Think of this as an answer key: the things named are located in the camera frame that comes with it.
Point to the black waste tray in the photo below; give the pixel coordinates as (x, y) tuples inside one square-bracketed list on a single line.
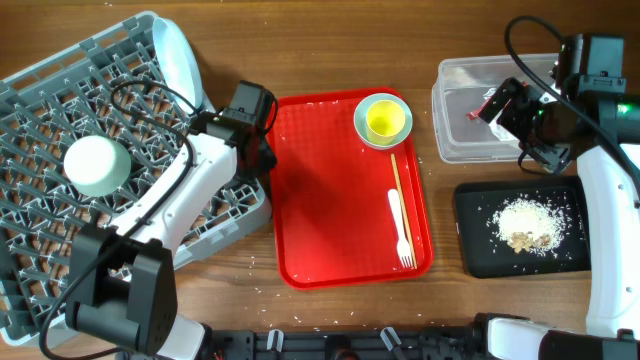
[(475, 202)]

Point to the clear plastic bin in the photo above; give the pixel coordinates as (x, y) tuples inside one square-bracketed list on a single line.
[(462, 86)]

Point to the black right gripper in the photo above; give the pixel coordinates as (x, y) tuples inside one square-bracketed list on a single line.
[(524, 97)]

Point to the rice and food scraps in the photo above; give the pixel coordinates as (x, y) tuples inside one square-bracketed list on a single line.
[(529, 226)]

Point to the red snack wrapper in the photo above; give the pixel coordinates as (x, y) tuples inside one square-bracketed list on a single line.
[(475, 114)]

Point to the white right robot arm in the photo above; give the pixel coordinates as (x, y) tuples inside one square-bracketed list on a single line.
[(600, 132)]

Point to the wooden chopstick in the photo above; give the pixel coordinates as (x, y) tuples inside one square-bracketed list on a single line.
[(403, 206)]

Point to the white plastic fork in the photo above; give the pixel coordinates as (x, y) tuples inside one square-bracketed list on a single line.
[(402, 246)]

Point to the yellow cup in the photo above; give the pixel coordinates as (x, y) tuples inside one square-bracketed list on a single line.
[(384, 121)]

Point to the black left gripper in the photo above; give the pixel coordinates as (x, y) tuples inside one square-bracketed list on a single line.
[(268, 158)]

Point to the grey dishwasher rack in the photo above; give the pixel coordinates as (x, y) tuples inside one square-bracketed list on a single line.
[(86, 89)]

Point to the green bowl with rice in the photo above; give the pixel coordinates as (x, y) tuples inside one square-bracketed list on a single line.
[(97, 166)]

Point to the red plastic tray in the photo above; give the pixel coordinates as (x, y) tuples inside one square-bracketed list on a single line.
[(332, 220)]

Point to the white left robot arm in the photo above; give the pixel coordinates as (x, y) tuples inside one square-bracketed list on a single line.
[(122, 287)]

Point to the light blue plate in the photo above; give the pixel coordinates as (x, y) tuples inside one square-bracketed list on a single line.
[(177, 64)]

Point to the small green bowl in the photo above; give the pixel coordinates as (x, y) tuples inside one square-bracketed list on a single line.
[(360, 123)]

